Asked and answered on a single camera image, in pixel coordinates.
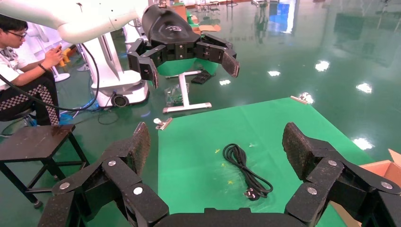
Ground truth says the silver binder clip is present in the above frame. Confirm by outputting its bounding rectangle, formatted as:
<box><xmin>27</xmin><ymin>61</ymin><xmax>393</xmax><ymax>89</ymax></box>
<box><xmin>290</xmin><ymin>94</ymin><xmax>311</xmax><ymax>105</ymax></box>
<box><xmin>153</xmin><ymin>117</ymin><xmax>173</xmax><ymax>131</ymax></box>

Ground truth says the green table cloth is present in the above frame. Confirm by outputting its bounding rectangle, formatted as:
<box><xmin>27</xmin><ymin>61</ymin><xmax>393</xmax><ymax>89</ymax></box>
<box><xmin>157</xmin><ymin>97</ymin><xmax>375</xmax><ymax>227</ymax></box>

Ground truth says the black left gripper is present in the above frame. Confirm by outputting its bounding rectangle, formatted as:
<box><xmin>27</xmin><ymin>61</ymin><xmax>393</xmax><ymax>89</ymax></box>
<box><xmin>127</xmin><ymin>3</ymin><xmax>241</xmax><ymax>89</ymax></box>

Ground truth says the green table with white leg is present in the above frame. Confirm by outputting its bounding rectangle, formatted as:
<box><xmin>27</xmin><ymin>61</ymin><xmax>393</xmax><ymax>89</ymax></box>
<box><xmin>156</xmin><ymin>58</ymin><xmax>219</xmax><ymax>114</ymax></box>

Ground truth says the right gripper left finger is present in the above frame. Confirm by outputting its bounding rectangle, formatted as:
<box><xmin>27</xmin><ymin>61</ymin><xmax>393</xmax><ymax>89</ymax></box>
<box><xmin>37</xmin><ymin>122</ymin><xmax>170</xmax><ymax>227</ymax></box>

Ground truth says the seated person with glasses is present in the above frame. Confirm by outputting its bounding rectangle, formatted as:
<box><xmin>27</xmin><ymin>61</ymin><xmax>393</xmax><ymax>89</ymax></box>
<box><xmin>0</xmin><ymin>14</ymin><xmax>65</xmax><ymax>127</ymax></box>

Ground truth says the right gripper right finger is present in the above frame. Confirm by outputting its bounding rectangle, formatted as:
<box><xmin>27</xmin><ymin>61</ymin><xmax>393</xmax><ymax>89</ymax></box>
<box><xmin>282</xmin><ymin>122</ymin><xmax>401</xmax><ymax>227</ymax></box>

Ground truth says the brown cardboard box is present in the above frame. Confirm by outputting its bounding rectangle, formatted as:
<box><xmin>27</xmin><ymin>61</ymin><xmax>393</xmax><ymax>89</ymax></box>
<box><xmin>329</xmin><ymin>148</ymin><xmax>401</xmax><ymax>227</ymax></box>

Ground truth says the white pedestal robot base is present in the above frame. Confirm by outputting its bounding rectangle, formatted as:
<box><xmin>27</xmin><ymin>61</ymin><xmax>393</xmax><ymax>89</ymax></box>
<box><xmin>77</xmin><ymin>29</ymin><xmax>150</xmax><ymax>109</ymax></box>

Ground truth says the white round floor stand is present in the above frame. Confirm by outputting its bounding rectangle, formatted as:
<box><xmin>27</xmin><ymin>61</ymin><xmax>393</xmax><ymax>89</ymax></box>
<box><xmin>50</xmin><ymin>65</ymin><xmax>71</xmax><ymax>83</ymax></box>

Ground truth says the flat brown cardboard piece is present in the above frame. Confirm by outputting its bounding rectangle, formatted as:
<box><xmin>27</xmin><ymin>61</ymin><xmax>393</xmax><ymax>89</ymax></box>
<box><xmin>198</xmin><ymin>24</ymin><xmax>222</xmax><ymax>33</ymax></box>

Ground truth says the dark square stool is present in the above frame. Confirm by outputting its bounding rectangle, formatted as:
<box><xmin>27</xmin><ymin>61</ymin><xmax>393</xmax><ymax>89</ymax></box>
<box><xmin>0</xmin><ymin>124</ymin><xmax>90</xmax><ymax>210</ymax></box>

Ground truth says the black power cable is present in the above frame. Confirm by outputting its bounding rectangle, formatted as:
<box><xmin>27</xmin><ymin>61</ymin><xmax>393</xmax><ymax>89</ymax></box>
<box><xmin>222</xmin><ymin>143</ymin><xmax>274</xmax><ymax>202</ymax></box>

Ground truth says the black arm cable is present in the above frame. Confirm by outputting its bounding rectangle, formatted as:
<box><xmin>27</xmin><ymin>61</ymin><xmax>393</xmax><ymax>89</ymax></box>
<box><xmin>0</xmin><ymin>43</ymin><xmax>101</xmax><ymax>113</ymax></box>

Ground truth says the black keyboard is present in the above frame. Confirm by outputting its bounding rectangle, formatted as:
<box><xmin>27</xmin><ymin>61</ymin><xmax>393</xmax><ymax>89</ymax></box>
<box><xmin>191</xmin><ymin>70</ymin><xmax>214</xmax><ymax>85</ymax></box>

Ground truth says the clear plastic bag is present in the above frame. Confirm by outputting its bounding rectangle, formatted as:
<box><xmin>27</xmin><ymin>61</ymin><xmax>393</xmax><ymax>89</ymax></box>
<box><xmin>164</xmin><ymin>83</ymin><xmax>191</xmax><ymax>107</ymax></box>

